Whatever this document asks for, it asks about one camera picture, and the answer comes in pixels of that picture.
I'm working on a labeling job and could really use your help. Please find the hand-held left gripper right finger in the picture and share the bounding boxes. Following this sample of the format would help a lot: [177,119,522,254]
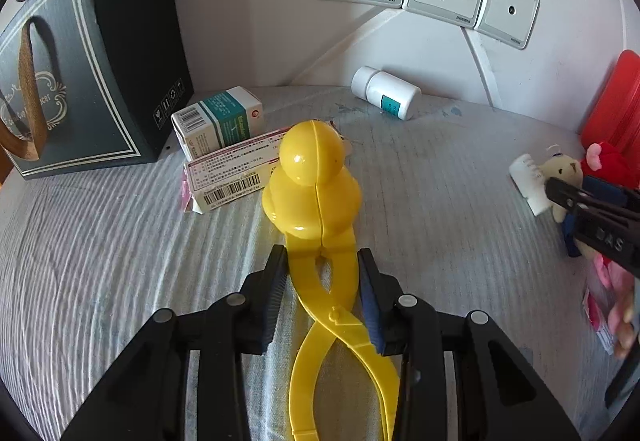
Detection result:
[356,248,583,441]

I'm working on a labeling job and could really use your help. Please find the cream bear plush blue outfit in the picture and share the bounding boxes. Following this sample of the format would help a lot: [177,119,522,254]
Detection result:
[542,147,601,259]

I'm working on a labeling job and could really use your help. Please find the dark gift bag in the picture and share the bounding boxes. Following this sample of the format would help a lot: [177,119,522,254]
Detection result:
[0,0,195,179]

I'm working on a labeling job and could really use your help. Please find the red plastic case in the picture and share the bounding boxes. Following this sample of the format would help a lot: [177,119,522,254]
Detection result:
[580,50,640,152]

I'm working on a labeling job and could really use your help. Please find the person's right hand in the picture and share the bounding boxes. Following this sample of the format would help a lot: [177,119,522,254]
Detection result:
[607,291,640,361]

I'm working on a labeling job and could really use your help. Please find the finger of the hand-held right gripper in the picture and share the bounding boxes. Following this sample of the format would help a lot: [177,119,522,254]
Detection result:
[544,177,601,218]
[582,175,640,210]

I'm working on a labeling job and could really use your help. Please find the white wall jack plate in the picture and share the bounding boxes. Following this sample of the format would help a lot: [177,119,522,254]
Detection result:
[475,0,541,50]

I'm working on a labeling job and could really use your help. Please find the blue white crinkled tablecloth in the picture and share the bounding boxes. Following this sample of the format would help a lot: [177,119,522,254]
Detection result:
[0,86,626,441]

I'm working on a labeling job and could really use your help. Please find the teal white medicine box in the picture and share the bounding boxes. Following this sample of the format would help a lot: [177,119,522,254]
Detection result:
[171,87,264,160]

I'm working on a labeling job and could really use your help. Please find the white medicine bottle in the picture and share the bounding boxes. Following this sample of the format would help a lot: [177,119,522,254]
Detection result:
[351,66,422,120]

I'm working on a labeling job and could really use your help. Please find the small pink white packet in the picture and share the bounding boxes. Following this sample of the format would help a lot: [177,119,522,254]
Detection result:
[582,286,618,356]

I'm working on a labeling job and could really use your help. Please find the small white ribbed object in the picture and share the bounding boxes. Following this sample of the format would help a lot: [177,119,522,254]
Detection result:
[509,153,551,216]

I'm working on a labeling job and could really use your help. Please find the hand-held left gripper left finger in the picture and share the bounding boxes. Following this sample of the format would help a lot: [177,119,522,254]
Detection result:
[60,245,290,441]

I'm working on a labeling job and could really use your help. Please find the flat pink white box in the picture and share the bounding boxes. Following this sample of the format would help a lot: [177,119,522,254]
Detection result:
[180,123,353,216]

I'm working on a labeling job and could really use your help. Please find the pink pig plush red dress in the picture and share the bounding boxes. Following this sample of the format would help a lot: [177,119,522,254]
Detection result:
[580,141,640,302]

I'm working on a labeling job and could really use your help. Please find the yellow duck snowball clip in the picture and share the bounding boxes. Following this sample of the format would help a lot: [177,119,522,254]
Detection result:
[261,120,401,441]

